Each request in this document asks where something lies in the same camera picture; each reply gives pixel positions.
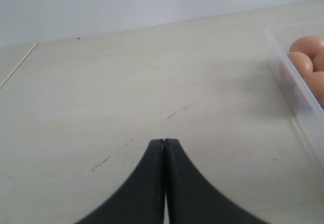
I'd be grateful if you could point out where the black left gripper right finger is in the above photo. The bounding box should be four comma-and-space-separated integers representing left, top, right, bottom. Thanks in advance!
164, 138, 265, 224

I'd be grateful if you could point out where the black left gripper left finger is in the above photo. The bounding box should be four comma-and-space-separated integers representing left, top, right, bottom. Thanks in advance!
78, 139, 165, 224

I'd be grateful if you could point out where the brown egg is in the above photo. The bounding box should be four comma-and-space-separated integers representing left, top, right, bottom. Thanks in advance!
289, 35, 323, 59
304, 71, 324, 105
288, 52, 313, 78
312, 51, 324, 71

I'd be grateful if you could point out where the clear plastic storage box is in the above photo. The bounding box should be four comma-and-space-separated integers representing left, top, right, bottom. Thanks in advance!
264, 21, 324, 164

